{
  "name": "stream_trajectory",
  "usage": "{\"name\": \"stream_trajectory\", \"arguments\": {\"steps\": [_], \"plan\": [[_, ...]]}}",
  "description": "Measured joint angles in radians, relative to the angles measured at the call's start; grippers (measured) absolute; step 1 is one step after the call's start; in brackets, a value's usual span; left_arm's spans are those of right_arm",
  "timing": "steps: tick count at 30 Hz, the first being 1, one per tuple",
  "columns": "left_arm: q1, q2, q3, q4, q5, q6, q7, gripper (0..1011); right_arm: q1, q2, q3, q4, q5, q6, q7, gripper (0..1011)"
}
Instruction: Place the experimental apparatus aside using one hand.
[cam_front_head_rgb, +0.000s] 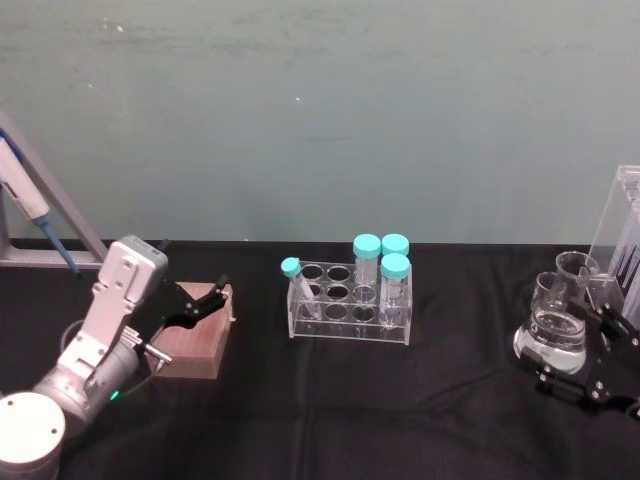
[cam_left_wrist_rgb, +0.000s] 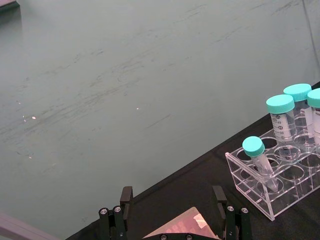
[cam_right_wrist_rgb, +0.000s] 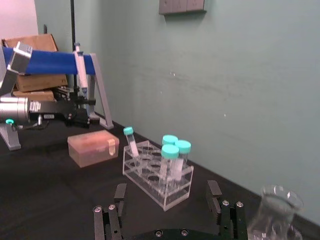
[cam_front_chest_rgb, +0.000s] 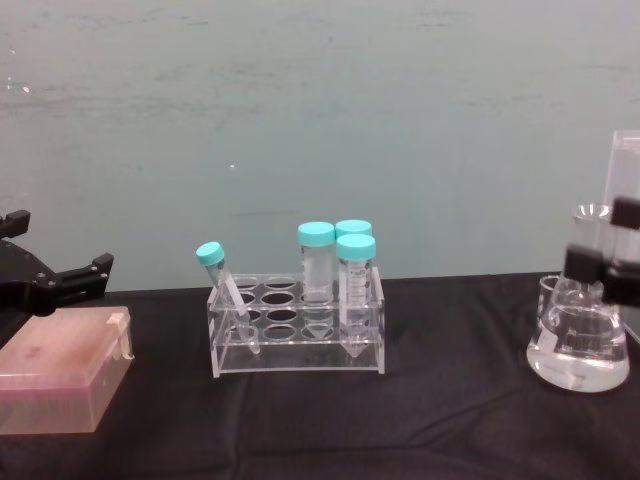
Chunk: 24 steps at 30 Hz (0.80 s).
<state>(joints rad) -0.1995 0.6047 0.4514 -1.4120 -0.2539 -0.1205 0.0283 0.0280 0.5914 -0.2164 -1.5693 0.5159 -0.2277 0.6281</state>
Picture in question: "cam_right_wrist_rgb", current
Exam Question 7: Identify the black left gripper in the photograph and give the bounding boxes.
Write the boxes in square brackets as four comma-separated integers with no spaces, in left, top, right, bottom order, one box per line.
[27,98,97,129]

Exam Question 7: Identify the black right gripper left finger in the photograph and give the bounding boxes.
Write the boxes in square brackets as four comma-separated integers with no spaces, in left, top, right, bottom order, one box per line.
[93,183,128,240]

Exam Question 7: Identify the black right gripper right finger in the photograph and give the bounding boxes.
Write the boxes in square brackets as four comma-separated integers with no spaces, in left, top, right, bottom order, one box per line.
[205,180,249,240]

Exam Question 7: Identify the translucent orange tip box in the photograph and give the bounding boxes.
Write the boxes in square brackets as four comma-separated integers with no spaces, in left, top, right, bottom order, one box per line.
[67,129,120,169]

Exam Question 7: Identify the white grey pipette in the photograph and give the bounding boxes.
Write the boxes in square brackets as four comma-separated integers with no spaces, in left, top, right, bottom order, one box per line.
[73,41,90,111]

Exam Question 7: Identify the clear acrylic tube rack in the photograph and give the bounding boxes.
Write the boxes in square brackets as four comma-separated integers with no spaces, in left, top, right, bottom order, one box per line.
[122,140,195,213]

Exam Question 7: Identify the clear glass conical flask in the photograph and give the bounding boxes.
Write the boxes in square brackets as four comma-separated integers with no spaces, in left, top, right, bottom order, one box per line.
[246,184,305,240]

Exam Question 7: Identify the flat brown cardboard box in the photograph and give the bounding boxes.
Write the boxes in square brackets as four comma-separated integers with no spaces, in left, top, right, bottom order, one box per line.
[14,73,69,93]
[11,89,56,102]

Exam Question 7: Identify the small teal-capped tube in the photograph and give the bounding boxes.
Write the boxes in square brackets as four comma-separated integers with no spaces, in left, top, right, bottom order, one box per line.
[122,126,140,159]

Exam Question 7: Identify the blue grey pipette stand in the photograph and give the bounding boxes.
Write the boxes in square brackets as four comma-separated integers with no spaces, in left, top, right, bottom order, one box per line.
[0,46,115,152]

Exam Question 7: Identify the large teal-capped tube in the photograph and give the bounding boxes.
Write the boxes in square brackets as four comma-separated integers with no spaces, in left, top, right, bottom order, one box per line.
[159,144,180,183]
[161,134,179,147]
[174,139,192,182]

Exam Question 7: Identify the black table cloth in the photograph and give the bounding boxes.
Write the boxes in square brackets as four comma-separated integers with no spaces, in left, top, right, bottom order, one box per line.
[0,119,320,240]

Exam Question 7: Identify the large brown cardboard box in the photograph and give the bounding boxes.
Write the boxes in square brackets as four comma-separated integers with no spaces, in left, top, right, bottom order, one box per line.
[0,33,60,53]

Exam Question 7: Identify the thin black pole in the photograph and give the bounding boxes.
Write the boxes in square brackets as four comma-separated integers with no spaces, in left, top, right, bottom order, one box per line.
[70,0,76,101]

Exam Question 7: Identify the thin dark gripper cable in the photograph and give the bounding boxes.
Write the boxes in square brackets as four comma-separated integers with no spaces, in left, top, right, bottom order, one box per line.
[11,113,51,131]

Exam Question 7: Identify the grey wall plate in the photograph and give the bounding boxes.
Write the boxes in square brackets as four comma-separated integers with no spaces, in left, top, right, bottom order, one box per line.
[158,0,208,16]

